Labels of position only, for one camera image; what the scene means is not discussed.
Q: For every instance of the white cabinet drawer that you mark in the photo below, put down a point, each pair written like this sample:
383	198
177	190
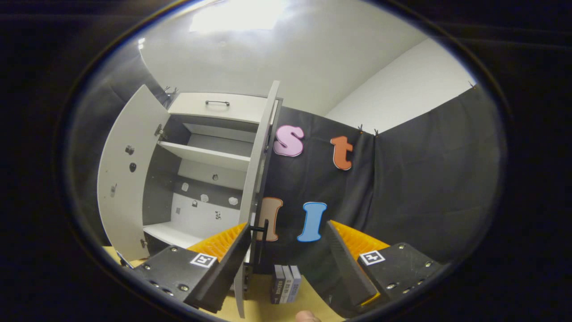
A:
246	109

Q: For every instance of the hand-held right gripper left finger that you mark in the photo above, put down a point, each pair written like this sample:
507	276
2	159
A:
232	255

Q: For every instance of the grey small box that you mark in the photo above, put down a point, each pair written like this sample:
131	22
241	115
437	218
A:
287	284

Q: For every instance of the light blue small box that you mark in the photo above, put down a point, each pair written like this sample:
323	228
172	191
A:
296	281

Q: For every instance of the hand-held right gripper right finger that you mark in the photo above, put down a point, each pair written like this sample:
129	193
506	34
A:
346	264

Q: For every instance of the white and grey cabinet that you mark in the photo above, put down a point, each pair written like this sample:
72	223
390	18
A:
156	192

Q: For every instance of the dark blue small box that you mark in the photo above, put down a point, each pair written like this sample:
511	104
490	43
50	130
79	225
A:
277	284

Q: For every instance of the white cabinet shelf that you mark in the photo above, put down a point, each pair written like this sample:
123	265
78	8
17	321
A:
205	155

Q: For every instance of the white cabinet door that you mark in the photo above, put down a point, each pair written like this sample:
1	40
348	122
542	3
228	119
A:
259	147
127	179

